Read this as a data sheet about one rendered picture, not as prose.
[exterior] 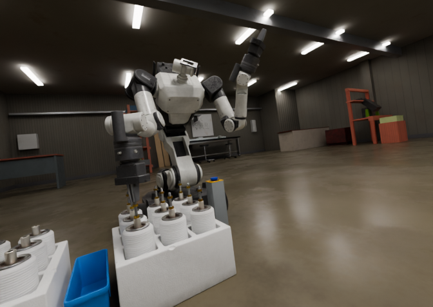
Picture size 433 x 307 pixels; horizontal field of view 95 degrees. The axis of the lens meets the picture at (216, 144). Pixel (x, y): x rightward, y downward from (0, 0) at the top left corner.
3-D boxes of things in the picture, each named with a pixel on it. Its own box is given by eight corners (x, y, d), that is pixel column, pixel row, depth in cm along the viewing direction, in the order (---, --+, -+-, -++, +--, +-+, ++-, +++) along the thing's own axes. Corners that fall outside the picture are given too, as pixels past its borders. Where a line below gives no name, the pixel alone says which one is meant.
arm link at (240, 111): (240, 99, 106) (238, 134, 112) (251, 98, 113) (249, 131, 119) (225, 97, 113) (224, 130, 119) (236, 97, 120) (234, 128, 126)
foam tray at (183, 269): (116, 267, 89) (111, 227, 89) (195, 239, 108) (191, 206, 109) (122, 333, 55) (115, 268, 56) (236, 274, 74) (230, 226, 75)
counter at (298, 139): (331, 144, 902) (328, 126, 904) (294, 150, 792) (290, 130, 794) (316, 146, 971) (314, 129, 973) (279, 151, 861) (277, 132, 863)
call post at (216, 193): (212, 240, 104) (205, 181, 105) (223, 236, 107) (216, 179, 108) (219, 246, 98) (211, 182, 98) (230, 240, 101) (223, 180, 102)
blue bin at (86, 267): (78, 288, 78) (75, 257, 78) (110, 276, 83) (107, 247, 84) (67, 351, 52) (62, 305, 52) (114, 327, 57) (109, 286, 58)
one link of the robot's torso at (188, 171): (173, 193, 121) (157, 136, 146) (199, 188, 129) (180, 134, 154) (176, 180, 110) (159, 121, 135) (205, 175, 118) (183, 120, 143)
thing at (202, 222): (191, 262, 74) (185, 213, 74) (198, 249, 83) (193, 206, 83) (217, 261, 72) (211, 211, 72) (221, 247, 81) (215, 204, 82)
